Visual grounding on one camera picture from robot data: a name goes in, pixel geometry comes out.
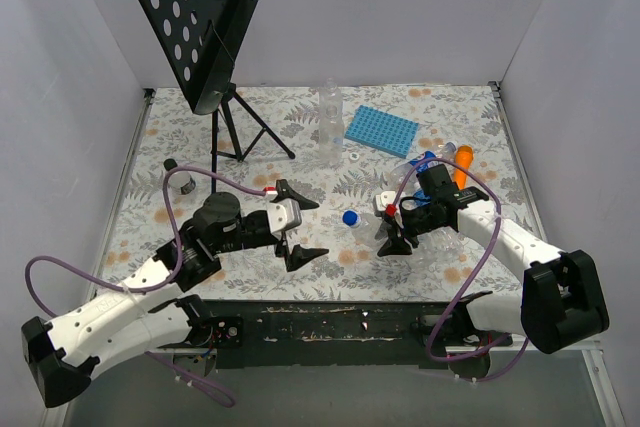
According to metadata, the small black cap bottle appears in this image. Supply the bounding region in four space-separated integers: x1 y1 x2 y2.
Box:
163 158 196 195

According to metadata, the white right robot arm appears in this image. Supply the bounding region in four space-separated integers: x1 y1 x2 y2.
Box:
374 165 610 354

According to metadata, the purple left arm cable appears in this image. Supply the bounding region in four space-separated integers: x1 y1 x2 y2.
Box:
24 167 279 408

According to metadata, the black music stand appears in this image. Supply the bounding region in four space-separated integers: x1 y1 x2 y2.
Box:
138 0 295 164

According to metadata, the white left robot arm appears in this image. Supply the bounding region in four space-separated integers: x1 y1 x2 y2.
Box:
21 180 327 408

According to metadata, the blue studded building plate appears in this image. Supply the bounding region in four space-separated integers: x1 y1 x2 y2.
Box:
345 105 419 158

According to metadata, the blue label pepsi bottle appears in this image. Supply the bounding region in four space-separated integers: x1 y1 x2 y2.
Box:
387 142 457 187

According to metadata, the clear bottle green logo cap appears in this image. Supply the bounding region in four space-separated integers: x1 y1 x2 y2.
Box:
319 106 344 164

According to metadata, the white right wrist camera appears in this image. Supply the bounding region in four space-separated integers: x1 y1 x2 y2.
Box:
373 191 396 217

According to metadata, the large crumpled clear bottle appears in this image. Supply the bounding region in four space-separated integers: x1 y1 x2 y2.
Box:
412 227 463 267

